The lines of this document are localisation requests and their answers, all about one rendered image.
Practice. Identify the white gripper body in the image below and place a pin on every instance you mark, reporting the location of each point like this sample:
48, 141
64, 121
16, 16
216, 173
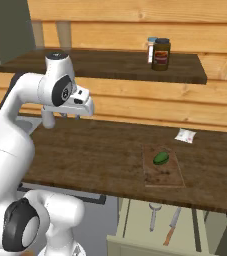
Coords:
72, 108

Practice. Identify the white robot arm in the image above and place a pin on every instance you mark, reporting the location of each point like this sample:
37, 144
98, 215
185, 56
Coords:
8, 146

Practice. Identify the green avocado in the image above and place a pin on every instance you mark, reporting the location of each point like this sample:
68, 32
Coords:
161, 158

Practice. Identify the wooden cutting board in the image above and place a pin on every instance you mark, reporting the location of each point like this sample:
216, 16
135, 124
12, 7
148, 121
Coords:
162, 166

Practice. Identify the grey sink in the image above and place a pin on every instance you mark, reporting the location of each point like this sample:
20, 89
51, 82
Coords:
25, 124

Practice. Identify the dark wooden shelf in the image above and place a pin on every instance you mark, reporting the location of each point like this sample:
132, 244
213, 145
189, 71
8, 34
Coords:
118, 66

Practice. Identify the white jar with blue lid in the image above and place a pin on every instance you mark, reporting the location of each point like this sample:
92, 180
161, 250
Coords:
150, 50

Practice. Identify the grey-green tall cabinet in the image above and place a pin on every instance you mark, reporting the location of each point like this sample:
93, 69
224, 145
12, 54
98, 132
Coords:
7, 33

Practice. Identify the dark brown jar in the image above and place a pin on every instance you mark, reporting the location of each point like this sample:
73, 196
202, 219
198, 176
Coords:
160, 54

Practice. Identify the white sachet packet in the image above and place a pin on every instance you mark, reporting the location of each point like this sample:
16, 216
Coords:
185, 135

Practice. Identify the silver peeler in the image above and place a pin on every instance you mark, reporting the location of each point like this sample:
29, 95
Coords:
154, 216

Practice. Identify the cream open drawer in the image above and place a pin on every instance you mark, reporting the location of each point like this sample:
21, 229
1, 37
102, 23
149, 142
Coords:
158, 230

